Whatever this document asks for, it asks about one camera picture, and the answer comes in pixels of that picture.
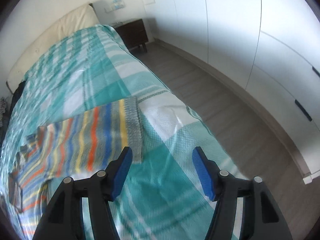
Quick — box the striped knit sweater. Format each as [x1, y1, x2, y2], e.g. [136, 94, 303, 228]
[8, 97, 143, 213]

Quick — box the teal plaid bedspread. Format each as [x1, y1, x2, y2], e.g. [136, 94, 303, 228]
[1, 25, 240, 239]

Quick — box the dark garment on bed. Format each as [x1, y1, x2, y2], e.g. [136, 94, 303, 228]
[10, 81, 26, 112]

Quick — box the white wardrobe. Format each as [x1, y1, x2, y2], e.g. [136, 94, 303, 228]
[143, 0, 319, 184]

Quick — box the dark wooden nightstand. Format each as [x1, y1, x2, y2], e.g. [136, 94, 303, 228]
[112, 18, 149, 53]

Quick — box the cream padded headboard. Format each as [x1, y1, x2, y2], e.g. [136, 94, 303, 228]
[5, 3, 99, 94]

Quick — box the wall socket panel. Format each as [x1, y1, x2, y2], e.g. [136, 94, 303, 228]
[104, 0, 125, 13]

